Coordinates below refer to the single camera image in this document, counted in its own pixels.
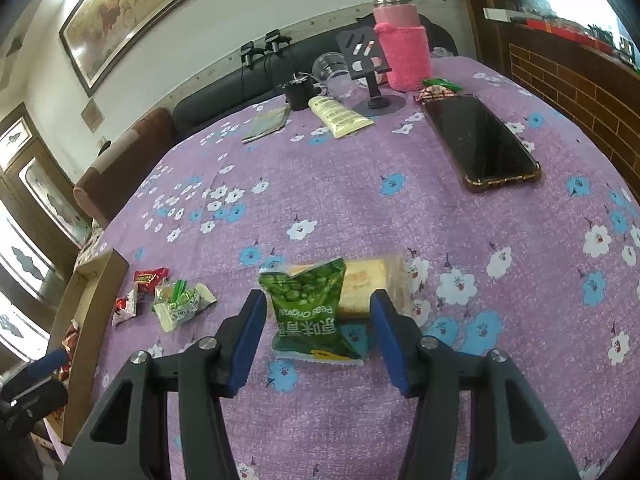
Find green pea packet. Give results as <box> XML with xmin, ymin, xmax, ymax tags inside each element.
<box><xmin>259</xmin><ymin>258</ymin><xmax>362</xmax><ymax>365</ymax></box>

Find clear yellow cake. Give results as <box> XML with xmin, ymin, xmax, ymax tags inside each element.
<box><xmin>284</xmin><ymin>253</ymin><xmax>414</xmax><ymax>322</ymax></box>

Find cardboard box tray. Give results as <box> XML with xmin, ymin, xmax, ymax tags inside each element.
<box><xmin>47</xmin><ymin>249</ymin><xmax>129</xmax><ymax>445</ymax></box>

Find green white snack packet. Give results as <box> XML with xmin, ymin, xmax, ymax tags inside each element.
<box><xmin>152</xmin><ymin>280</ymin><xmax>217</xmax><ymax>333</ymax></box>

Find red white snack packet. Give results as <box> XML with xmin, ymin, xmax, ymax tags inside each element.
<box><xmin>112</xmin><ymin>287</ymin><xmax>138</xmax><ymax>326</ymax></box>

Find red candy bar upper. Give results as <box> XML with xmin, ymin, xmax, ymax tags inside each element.
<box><xmin>134</xmin><ymin>268</ymin><xmax>170</xmax><ymax>295</ymax></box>

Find brown armchair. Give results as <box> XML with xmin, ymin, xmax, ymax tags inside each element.
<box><xmin>73</xmin><ymin>107</ymin><xmax>176</xmax><ymax>228</ymax></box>

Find purple floral tablecloth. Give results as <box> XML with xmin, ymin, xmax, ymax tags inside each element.
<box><xmin>92</xmin><ymin>58</ymin><xmax>639</xmax><ymax>479</ymax></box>

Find small green booklet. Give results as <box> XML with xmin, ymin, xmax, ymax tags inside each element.
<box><xmin>242</xmin><ymin>105</ymin><xmax>291</xmax><ymax>144</ymax></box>

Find cream lotion tube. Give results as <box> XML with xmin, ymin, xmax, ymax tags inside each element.
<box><xmin>308</xmin><ymin>96</ymin><xmax>374</xmax><ymax>139</ymax></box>

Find black small cup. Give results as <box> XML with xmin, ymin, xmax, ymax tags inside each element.
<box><xmin>282</xmin><ymin>74</ymin><xmax>322</xmax><ymax>112</ymax></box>

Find black smartphone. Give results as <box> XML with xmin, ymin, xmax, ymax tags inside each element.
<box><xmin>422</xmin><ymin>96</ymin><xmax>541</xmax><ymax>193</ymax></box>

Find black sofa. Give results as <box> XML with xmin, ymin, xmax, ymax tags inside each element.
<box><xmin>171</xmin><ymin>13</ymin><xmax>459</xmax><ymax>143</ymax></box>

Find clear plastic cup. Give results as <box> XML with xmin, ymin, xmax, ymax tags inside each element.
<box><xmin>311</xmin><ymin>52</ymin><xmax>355</xmax><ymax>101</ymax></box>

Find black clips on sofa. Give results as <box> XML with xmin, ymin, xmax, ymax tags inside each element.
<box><xmin>240</xmin><ymin>29</ymin><xmax>292</xmax><ymax>68</ymax></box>

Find black phone stand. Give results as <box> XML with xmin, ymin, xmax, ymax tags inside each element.
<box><xmin>336</xmin><ymin>26</ymin><xmax>407</xmax><ymax>118</ymax></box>

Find small candies by phone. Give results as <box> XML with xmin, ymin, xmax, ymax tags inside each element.
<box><xmin>414</xmin><ymin>78</ymin><xmax>463</xmax><ymax>103</ymax></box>

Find pink sleeved bottle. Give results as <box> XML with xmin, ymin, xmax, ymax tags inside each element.
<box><xmin>373</xmin><ymin>0</ymin><xmax>432</xmax><ymax>92</ymax></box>

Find wooden brick-pattern cabinet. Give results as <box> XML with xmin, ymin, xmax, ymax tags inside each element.
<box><xmin>477</xmin><ymin>20</ymin><xmax>639</xmax><ymax>195</ymax></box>

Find framed wall painting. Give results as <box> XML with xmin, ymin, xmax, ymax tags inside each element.
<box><xmin>58</xmin><ymin>0</ymin><xmax>186</xmax><ymax>96</ymax></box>

